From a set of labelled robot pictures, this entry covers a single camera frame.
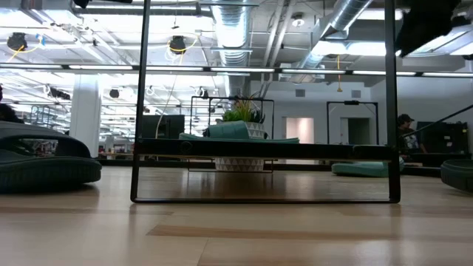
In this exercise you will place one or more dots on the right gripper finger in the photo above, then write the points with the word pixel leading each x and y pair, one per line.
pixel 408 40

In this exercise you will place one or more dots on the teal slide sandal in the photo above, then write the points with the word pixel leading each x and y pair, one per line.
pixel 229 131
pixel 362 170

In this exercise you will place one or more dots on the dark slide sandal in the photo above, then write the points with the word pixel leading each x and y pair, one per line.
pixel 458 175
pixel 48 173

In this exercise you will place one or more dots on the black metal shoe shelf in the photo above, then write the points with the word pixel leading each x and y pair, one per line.
pixel 258 149

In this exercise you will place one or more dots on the person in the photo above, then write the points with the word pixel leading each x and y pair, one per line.
pixel 7 114
pixel 406 138

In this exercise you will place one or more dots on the black equipment case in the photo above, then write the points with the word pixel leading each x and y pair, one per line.
pixel 447 140

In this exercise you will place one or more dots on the round ceiling lamp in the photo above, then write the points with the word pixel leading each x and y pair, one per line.
pixel 298 21

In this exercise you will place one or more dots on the white square column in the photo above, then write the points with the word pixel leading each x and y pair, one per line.
pixel 85 118

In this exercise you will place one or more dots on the black monitor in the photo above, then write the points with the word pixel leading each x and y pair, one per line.
pixel 164 127

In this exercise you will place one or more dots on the long linear ceiling light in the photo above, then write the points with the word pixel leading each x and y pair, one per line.
pixel 240 69

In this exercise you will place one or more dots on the green plant in patterned pot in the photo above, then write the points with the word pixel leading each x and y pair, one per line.
pixel 239 165

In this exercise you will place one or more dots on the silver spiral air duct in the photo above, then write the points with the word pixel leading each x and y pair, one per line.
pixel 233 29
pixel 351 9

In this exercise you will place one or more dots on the black background rig frame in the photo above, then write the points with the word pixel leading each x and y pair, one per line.
pixel 351 102

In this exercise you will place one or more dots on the black aluminium table frame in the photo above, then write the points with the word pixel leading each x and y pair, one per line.
pixel 303 167

